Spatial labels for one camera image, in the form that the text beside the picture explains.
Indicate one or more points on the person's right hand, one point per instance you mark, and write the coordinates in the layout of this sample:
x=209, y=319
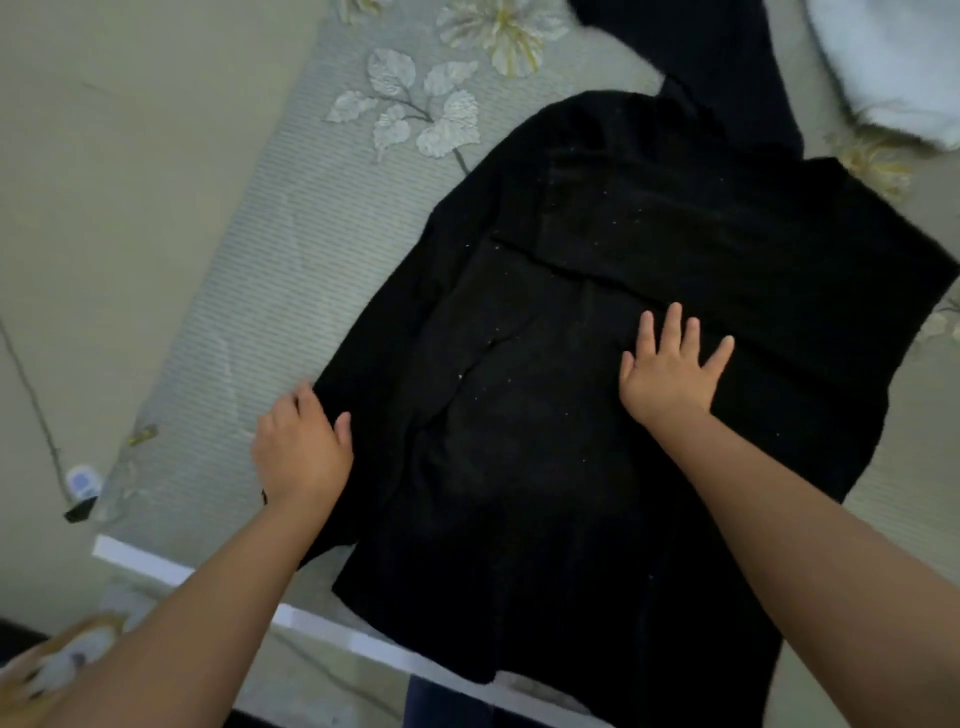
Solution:
x=667, y=386

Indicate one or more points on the person's left hand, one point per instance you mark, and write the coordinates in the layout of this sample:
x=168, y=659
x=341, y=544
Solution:
x=300, y=454

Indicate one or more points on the person's right middle finger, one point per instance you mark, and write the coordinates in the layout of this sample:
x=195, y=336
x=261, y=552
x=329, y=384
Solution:
x=670, y=326

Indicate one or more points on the person's right little finger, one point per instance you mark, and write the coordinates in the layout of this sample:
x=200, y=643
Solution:
x=718, y=354

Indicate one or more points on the person's right thumb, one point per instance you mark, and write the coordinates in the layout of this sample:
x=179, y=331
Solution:
x=626, y=367

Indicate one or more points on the person's left thumb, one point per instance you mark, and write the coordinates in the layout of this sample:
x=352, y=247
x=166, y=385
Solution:
x=343, y=429

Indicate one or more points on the large black knit garment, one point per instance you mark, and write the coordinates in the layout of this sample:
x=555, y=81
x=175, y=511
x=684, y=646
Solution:
x=600, y=487

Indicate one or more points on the person's right forearm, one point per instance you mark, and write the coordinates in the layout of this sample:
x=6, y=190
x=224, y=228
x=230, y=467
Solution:
x=810, y=570

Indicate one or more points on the person's left forearm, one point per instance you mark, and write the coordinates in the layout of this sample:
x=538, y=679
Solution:
x=195, y=607

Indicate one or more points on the grey floral bed sheet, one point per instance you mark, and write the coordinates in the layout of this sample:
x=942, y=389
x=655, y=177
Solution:
x=300, y=225

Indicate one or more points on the small white charger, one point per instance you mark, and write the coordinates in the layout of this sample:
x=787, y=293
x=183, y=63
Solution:
x=83, y=482

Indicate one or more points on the narrow black garment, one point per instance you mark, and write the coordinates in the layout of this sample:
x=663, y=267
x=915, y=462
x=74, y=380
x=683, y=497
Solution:
x=712, y=60

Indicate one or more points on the blue denim trouser leg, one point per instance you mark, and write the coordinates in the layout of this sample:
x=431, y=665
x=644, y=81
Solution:
x=450, y=709

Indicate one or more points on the white fluffy garment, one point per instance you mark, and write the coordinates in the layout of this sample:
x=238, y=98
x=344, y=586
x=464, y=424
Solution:
x=892, y=60

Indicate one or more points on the orange white patterned cloth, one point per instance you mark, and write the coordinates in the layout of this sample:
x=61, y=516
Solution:
x=64, y=664

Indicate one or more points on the white bed frame edge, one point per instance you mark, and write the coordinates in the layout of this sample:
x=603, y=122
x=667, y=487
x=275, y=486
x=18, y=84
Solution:
x=330, y=626

